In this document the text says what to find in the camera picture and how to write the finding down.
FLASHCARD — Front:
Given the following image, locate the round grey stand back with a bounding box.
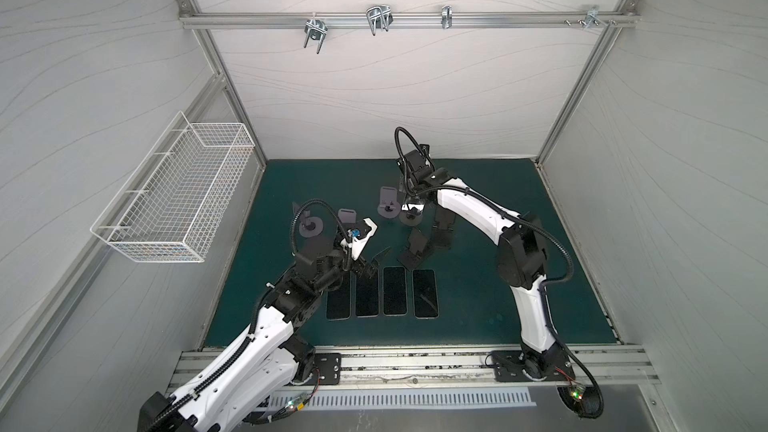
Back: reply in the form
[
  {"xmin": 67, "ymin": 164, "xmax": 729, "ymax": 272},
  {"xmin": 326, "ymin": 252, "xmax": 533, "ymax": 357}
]
[{"xmin": 398, "ymin": 204, "xmax": 424, "ymax": 227}]

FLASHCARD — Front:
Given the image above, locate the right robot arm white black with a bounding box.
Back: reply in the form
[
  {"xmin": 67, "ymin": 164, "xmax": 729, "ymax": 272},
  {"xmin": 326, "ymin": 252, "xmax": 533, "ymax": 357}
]
[{"xmin": 397, "ymin": 150, "xmax": 564, "ymax": 381}]

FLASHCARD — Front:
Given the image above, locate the teal phone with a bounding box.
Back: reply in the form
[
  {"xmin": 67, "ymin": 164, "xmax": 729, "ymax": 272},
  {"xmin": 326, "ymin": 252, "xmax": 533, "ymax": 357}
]
[{"xmin": 412, "ymin": 269, "xmax": 439, "ymax": 319}]

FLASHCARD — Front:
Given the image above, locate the metal u-bolt clamp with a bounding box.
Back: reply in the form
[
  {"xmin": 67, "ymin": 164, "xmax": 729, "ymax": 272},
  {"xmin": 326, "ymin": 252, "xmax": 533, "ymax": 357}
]
[
  {"xmin": 365, "ymin": 4, "xmax": 393, "ymax": 36},
  {"xmin": 303, "ymin": 18, "xmax": 328, "ymax": 54}
]

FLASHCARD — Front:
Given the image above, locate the white slotted cable duct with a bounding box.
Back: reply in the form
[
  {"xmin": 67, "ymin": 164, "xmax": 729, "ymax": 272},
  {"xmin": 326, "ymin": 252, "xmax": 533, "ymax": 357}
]
[{"xmin": 263, "ymin": 387, "xmax": 538, "ymax": 412}]

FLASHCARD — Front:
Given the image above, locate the white wire basket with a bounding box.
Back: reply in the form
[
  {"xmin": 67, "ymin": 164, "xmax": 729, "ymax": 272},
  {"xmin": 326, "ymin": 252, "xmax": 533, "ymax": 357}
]
[{"xmin": 90, "ymin": 112, "xmax": 255, "ymax": 264}]

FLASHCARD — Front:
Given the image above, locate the aluminium top cross bar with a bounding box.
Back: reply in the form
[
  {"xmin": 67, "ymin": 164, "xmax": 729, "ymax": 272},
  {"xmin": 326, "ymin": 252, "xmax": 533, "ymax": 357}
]
[{"xmin": 180, "ymin": 9, "xmax": 641, "ymax": 30}]

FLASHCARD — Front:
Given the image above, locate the small metal bracket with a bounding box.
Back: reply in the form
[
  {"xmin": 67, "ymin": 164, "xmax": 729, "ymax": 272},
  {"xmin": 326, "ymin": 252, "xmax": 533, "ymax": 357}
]
[{"xmin": 441, "ymin": 5, "xmax": 453, "ymax": 30}]

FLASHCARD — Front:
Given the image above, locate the metal u-bolt clamp left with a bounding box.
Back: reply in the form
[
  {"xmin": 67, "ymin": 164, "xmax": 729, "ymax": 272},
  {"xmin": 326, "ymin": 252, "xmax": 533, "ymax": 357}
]
[{"xmin": 303, "ymin": 18, "xmax": 328, "ymax": 54}]

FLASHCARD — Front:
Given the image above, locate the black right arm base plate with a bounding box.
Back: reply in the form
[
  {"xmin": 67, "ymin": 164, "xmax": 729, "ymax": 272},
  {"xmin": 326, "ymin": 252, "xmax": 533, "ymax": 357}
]
[{"xmin": 484, "ymin": 349, "xmax": 575, "ymax": 383}]

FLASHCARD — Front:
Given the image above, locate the black folding phone stand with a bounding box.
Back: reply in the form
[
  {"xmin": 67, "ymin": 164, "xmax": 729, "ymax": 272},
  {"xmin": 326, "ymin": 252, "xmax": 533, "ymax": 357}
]
[{"xmin": 397, "ymin": 228, "xmax": 433, "ymax": 271}]

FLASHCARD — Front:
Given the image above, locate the black corrugated left cable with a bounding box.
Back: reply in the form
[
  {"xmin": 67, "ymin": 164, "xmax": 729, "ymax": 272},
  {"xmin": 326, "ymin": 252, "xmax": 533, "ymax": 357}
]
[{"xmin": 143, "ymin": 199, "xmax": 355, "ymax": 432}]

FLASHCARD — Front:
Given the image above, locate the purple phone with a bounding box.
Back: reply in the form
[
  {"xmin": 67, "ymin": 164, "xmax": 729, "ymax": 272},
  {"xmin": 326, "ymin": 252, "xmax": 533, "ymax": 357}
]
[{"xmin": 355, "ymin": 272, "xmax": 380, "ymax": 318}]

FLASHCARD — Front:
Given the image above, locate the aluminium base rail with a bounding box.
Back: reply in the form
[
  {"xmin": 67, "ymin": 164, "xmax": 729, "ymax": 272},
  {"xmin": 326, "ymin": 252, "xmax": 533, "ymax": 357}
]
[{"xmin": 167, "ymin": 344, "xmax": 658, "ymax": 391}]

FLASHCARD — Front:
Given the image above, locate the metal u-bolt clamp middle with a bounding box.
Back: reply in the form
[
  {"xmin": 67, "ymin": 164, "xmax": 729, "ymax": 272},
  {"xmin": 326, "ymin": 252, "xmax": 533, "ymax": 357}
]
[{"xmin": 365, "ymin": 4, "xmax": 393, "ymax": 36}]

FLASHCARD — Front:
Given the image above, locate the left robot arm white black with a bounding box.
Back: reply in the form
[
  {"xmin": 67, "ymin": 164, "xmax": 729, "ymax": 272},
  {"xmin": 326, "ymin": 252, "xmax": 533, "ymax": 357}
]
[{"xmin": 137, "ymin": 219, "xmax": 379, "ymax": 431}]

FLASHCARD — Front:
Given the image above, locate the silver phone black screen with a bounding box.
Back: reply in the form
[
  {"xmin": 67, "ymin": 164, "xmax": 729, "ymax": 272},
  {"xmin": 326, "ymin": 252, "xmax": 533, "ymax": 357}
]
[{"xmin": 326, "ymin": 277, "xmax": 351, "ymax": 321}]

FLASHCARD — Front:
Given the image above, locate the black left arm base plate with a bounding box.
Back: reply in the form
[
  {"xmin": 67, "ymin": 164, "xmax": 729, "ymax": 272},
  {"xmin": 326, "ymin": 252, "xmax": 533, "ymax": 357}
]
[{"xmin": 295, "ymin": 353, "xmax": 342, "ymax": 386}]

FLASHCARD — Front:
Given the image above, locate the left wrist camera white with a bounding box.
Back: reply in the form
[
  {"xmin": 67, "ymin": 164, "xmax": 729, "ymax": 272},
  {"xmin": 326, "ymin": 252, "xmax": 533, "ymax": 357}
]
[{"xmin": 341, "ymin": 218, "xmax": 377, "ymax": 261}]

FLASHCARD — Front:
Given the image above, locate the metal bolt bracket right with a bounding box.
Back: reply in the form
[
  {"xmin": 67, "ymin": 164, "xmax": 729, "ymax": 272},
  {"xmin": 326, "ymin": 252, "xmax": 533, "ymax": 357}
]
[{"xmin": 564, "ymin": 6, "xmax": 617, "ymax": 30}]

